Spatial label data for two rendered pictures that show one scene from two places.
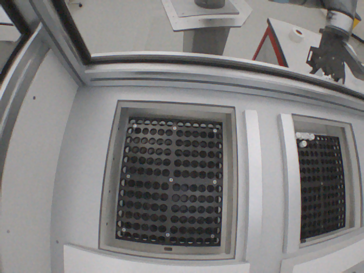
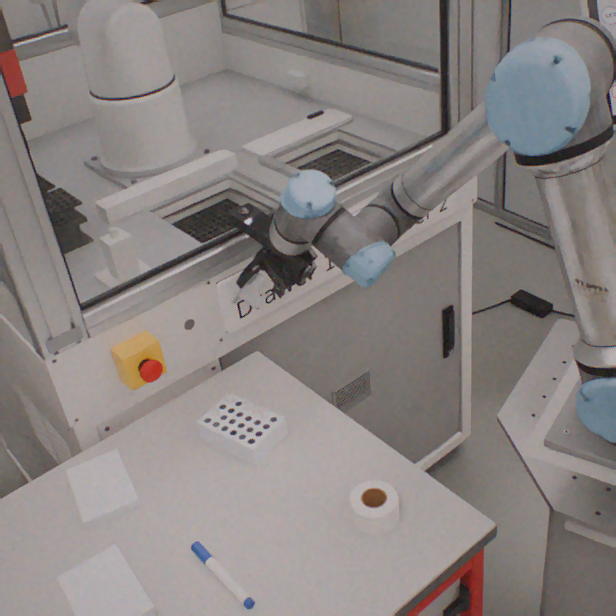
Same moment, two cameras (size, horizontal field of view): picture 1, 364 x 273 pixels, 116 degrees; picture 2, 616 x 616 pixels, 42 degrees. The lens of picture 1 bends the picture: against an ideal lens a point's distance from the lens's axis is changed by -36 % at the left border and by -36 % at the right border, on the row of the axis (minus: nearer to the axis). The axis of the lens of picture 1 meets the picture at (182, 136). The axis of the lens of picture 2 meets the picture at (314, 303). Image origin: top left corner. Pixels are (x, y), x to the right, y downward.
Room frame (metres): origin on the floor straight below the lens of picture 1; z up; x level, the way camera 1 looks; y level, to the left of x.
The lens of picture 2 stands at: (1.33, -0.97, 1.69)
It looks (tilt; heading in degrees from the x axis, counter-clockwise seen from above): 35 degrees down; 146
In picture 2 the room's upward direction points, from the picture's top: 7 degrees counter-clockwise
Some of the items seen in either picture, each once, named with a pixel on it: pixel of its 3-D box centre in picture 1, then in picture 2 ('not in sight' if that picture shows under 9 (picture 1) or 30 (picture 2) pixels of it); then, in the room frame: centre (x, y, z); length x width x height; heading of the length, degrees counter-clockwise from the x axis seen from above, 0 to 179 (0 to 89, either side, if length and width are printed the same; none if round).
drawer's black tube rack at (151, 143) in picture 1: (171, 181); not in sight; (0.03, 0.01, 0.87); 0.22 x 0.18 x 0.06; 2
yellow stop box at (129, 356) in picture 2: not in sight; (140, 361); (0.26, -0.63, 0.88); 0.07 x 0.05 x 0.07; 92
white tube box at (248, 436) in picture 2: not in sight; (242, 428); (0.43, -0.55, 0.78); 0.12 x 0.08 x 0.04; 16
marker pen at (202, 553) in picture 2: not in sight; (221, 574); (0.64, -0.72, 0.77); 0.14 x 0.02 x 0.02; 2
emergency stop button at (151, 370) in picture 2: not in sight; (150, 369); (0.30, -0.63, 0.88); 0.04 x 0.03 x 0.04; 92
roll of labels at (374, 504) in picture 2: not in sight; (374, 507); (0.70, -0.50, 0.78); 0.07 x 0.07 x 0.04
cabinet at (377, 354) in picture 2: not in sight; (213, 351); (-0.24, -0.26, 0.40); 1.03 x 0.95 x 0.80; 92
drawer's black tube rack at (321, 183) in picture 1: (312, 184); not in sight; (0.03, -0.31, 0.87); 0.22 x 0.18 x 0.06; 2
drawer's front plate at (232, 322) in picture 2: not in sight; (283, 275); (0.23, -0.30, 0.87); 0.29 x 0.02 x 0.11; 92
